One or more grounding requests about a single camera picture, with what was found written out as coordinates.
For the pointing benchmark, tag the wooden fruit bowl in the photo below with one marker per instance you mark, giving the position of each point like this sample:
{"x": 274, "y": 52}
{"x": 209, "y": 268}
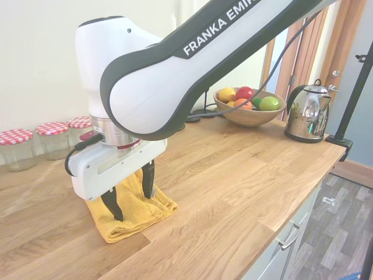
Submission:
{"x": 247, "y": 118}

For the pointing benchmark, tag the orange fruit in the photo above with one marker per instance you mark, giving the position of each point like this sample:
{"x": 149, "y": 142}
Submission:
{"x": 242, "y": 104}

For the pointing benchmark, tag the white base cabinet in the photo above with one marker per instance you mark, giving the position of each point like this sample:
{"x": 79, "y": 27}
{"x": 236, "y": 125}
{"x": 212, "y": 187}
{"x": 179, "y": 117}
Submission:
{"x": 279, "y": 262}

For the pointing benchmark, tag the small green lime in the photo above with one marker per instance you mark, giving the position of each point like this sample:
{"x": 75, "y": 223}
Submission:
{"x": 256, "y": 103}

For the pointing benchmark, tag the wooden door frame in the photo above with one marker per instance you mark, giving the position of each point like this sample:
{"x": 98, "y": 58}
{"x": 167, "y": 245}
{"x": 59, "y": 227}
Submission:
{"x": 306, "y": 58}

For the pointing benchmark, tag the black clamp camera stand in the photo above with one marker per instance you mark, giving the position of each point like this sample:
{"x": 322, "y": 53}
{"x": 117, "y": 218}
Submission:
{"x": 339, "y": 141}

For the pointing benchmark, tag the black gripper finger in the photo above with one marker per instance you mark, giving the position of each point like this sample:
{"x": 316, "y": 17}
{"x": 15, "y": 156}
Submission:
{"x": 148, "y": 178}
{"x": 112, "y": 204}

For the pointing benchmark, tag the small white floor object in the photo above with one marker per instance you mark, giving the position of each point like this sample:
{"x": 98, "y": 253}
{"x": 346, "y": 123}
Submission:
{"x": 328, "y": 201}

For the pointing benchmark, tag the red apple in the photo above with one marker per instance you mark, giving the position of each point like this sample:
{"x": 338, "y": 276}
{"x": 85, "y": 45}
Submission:
{"x": 244, "y": 92}

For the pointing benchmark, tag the green apple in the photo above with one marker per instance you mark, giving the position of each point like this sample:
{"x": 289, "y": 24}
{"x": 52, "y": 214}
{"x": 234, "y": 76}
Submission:
{"x": 269, "y": 103}

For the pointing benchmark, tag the glass jar red gingham lid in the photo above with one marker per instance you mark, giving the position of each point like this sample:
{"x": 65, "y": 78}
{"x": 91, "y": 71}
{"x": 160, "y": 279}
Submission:
{"x": 17, "y": 148}
{"x": 78, "y": 131}
{"x": 54, "y": 140}

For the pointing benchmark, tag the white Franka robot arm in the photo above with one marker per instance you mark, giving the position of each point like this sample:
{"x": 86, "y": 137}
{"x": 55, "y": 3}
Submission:
{"x": 145, "y": 96}

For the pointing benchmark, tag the grey blue door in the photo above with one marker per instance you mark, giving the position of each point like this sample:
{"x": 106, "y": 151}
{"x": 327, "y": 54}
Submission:
{"x": 352, "y": 35}

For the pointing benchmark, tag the round silver door lock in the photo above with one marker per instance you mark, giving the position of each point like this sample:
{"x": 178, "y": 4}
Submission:
{"x": 336, "y": 73}

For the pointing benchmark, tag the shiny steel kettle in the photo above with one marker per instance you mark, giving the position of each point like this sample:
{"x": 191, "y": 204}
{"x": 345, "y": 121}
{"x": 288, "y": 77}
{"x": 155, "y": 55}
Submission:
{"x": 307, "y": 116}

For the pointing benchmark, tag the yellow terry cloth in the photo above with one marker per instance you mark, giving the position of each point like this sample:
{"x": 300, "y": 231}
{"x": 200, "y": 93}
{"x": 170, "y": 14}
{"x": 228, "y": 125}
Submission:
{"x": 134, "y": 213}

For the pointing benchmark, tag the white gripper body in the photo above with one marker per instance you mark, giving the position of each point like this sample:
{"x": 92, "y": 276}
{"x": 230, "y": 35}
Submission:
{"x": 96, "y": 172}

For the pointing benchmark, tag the black candle holder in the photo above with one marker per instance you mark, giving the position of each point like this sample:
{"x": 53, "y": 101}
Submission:
{"x": 205, "y": 111}
{"x": 193, "y": 118}

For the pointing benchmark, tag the yellow lemon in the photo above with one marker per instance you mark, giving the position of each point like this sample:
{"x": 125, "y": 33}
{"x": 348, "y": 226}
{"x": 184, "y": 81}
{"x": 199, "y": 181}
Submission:
{"x": 227, "y": 94}

